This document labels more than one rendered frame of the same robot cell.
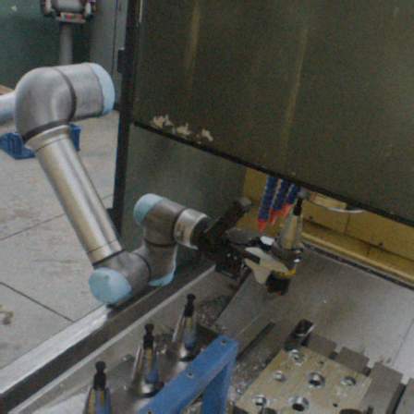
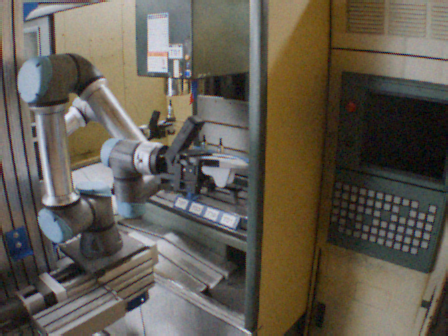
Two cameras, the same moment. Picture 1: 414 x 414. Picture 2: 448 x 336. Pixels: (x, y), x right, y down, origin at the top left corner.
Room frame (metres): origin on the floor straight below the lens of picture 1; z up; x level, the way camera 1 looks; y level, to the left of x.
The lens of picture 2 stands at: (0.03, 1.96, 1.83)
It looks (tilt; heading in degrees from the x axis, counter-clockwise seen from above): 19 degrees down; 286
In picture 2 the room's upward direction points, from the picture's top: straight up
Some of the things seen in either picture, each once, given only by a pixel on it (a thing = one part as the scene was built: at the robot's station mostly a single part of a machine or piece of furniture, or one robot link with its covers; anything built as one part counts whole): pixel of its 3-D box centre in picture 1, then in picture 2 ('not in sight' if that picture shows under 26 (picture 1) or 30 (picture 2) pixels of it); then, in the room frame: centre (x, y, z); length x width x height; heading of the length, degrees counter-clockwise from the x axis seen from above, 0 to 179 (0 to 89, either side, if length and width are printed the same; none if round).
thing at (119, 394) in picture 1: (121, 404); not in sight; (0.62, 0.15, 1.21); 0.07 x 0.05 x 0.01; 67
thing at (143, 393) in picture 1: (144, 384); not in sight; (0.67, 0.12, 1.21); 0.06 x 0.06 x 0.03
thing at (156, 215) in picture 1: (162, 217); not in sight; (1.06, 0.20, 1.32); 0.11 x 0.08 x 0.09; 67
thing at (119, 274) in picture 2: not in sight; (105, 267); (0.74, 1.02, 1.07); 0.40 x 0.13 x 0.09; 68
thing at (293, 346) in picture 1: (296, 342); not in sight; (1.19, -0.17, 0.97); 0.13 x 0.03 x 0.15; 157
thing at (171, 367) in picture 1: (164, 366); not in sight; (0.73, 0.10, 1.21); 0.07 x 0.05 x 0.01; 67
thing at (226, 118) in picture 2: not in sight; (225, 135); (0.76, -0.53, 1.16); 0.48 x 0.05 x 0.51; 157
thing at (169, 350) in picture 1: (182, 349); not in sight; (0.78, 0.08, 1.21); 0.06 x 0.06 x 0.03
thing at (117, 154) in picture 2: not in sight; (125, 156); (0.50, 1.19, 1.56); 0.11 x 0.08 x 0.09; 172
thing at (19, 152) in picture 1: (38, 135); not in sight; (4.47, 1.99, 0.11); 0.62 x 0.42 x 0.22; 142
